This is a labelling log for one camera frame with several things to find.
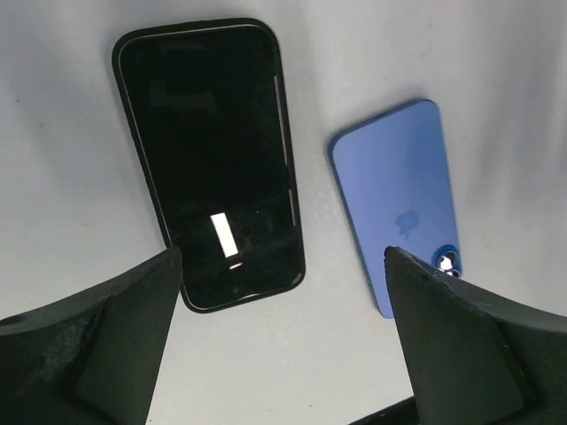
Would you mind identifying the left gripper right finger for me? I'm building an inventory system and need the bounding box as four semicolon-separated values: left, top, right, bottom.
384;247;566;424

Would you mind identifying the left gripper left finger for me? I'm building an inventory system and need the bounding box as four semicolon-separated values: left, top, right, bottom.
1;248;183;424

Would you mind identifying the blue phone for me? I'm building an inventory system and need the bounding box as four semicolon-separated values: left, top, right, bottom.
329;99;463;319

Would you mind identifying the black cased phone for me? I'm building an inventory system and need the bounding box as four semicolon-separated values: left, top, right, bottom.
112;18;306;313

